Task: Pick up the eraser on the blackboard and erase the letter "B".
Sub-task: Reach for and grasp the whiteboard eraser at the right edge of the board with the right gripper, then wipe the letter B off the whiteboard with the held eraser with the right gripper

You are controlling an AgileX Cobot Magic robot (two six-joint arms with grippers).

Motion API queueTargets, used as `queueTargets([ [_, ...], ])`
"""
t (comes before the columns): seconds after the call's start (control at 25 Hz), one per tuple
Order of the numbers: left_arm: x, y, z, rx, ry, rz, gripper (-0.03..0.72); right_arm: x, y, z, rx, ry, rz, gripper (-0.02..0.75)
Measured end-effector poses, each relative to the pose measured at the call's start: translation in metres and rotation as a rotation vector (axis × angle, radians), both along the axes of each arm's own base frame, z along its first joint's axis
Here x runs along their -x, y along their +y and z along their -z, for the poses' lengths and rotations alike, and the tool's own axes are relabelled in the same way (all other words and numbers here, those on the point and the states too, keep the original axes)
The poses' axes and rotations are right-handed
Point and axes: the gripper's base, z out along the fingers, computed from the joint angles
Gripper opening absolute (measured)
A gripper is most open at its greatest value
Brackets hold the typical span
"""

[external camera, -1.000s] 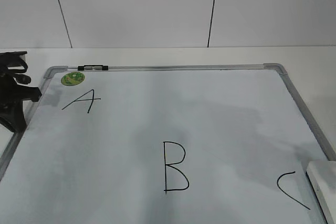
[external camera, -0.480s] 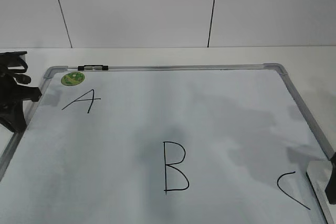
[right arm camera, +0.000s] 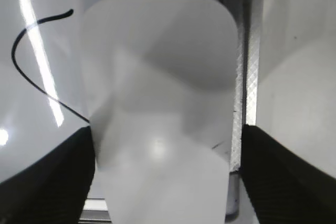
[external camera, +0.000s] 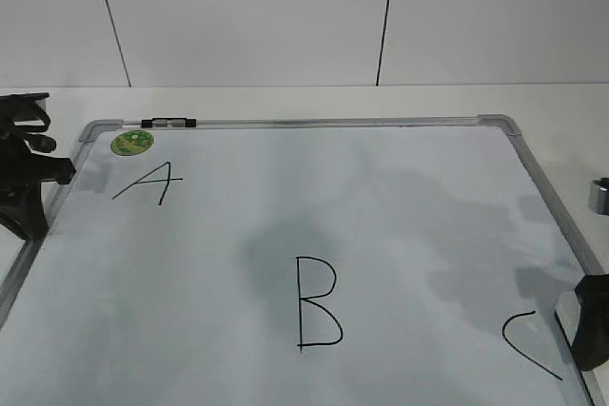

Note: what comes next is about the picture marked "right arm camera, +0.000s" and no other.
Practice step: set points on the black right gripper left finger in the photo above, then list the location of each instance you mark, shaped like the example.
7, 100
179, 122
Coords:
55, 188

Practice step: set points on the white board with aluminium frame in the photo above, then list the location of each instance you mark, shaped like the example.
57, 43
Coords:
43, 97

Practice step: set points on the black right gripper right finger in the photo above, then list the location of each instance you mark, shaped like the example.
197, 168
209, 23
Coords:
281, 186

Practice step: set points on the white board eraser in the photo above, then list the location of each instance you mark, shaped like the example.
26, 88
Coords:
160, 78

